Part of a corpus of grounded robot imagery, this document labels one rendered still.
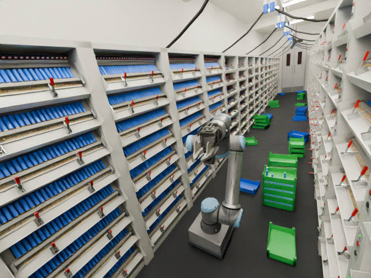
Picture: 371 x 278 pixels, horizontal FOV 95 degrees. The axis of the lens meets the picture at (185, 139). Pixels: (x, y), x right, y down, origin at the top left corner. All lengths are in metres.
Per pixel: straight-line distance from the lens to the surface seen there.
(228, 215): 1.52
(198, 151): 0.63
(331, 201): 1.54
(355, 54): 1.28
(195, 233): 1.72
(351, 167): 1.10
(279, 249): 1.87
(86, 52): 1.21
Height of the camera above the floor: 1.45
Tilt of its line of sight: 19 degrees down
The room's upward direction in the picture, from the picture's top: 9 degrees counter-clockwise
